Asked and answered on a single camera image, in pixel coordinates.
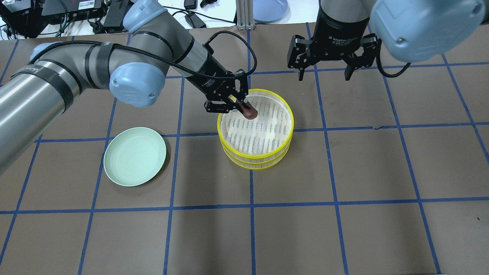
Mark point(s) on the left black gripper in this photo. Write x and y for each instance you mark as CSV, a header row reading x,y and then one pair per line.
x,y
212,75

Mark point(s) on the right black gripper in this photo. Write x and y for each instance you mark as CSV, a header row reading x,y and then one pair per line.
x,y
334,27

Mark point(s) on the reddish brown bun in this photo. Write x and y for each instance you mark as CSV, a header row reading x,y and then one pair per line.
x,y
249,112

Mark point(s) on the yellow steamer layer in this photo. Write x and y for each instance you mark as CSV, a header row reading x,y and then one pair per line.
x,y
266,135
256,162

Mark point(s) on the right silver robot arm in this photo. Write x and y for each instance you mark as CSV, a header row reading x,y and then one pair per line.
x,y
392,34

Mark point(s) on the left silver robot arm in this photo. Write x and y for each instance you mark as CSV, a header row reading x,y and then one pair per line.
x,y
41,91

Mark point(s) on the blue plate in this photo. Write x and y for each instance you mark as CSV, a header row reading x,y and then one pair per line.
x,y
269,11

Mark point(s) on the light green plate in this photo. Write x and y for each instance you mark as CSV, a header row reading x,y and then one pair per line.
x,y
134,157

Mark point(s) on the black power adapter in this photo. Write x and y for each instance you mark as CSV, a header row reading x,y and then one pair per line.
x,y
115,15

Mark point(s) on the aluminium frame post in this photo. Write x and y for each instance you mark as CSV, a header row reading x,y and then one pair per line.
x,y
244,15

